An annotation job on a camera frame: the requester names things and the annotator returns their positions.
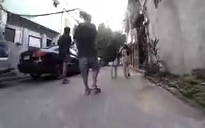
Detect weedy rubble strip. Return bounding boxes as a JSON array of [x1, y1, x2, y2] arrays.
[[143, 68, 205, 114]]

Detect grey building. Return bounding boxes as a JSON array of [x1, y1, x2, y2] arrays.
[[0, 0, 62, 70]]

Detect dark car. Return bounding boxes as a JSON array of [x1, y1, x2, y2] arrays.
[[17, 45, 82, 81]]

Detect grey concrete road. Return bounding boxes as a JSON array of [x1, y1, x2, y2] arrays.
[[0, 65, 205, 128]]

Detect overhead wires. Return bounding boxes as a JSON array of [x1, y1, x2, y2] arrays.
[[0, 0, 82, 18]]

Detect pale concrete wall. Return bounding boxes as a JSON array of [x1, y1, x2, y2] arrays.
[[145, 0, 205, 76]]

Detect person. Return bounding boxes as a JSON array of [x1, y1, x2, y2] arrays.
[[72, 10, 102, 97], [119, 43, 132, 79], [110, 48, 120, 80], [57, 26, 73, 85]]

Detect climbing plant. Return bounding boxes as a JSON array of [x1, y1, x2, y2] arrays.
[[133, 0, 165, 76]]

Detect trees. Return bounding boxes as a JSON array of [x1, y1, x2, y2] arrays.
[[95, 22, 127, 66]]

